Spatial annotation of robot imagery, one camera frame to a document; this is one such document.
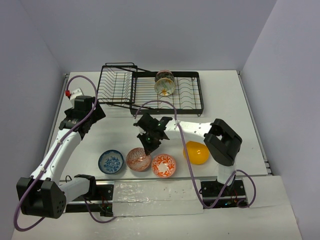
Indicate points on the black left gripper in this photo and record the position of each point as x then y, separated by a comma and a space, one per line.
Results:
97, 113

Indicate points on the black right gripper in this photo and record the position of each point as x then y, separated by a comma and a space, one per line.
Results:
149, 148

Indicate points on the orange lattice pattern bowl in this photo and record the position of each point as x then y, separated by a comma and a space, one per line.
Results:
137, 160

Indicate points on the white orange flower bowl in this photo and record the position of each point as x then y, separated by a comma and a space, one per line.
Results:
164, 87

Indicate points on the grey leaf pattern bowl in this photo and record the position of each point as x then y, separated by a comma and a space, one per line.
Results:
164, 74

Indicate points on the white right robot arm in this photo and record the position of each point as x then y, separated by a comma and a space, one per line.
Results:
221, 140

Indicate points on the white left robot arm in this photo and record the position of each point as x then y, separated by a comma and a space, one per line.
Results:
40, 194

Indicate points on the orange floral pattern bowl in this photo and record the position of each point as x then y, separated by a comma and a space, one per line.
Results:
163, 166

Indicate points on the blue pattern bowl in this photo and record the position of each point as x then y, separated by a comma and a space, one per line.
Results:
110, 162

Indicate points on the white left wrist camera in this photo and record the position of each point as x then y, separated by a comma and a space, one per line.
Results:
72, 94

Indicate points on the black wire dish rack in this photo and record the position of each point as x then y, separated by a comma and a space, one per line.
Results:
125, 85

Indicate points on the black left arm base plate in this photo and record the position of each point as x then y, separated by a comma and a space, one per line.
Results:
101, 202

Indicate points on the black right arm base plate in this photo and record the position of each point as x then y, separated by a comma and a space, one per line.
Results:
232, 197

